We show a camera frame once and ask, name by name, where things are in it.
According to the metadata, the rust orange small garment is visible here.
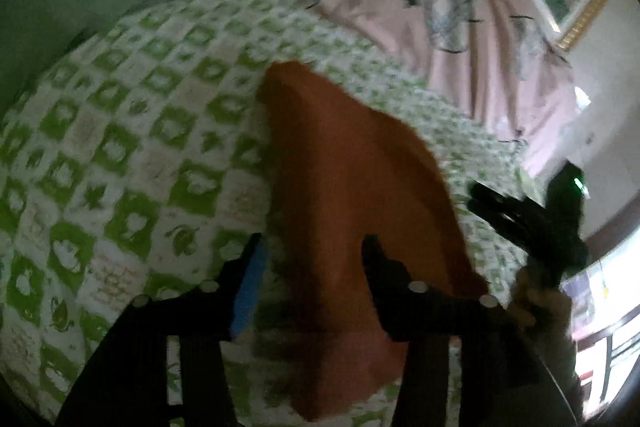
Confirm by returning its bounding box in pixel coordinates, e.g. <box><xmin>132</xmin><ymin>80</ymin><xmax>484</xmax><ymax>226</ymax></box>
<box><xmin>258</xmin><ymin>62</ymin><xmax>488</xmax><ymax>421</ymax></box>

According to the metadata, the person's right hand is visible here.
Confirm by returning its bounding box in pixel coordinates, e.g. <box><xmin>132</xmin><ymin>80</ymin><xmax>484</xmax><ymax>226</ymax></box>
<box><xmin>506</xmin><ymin>268</ymin><xmax>582</xmax><ymax>417</ymax></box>

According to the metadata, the green white checkered bedsheet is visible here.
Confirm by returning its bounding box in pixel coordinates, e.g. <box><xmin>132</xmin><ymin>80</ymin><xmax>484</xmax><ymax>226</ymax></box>
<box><xmin>1</xmin><ymin>0</ymin><xmax>525</xmax><ymax>420</ymax></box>

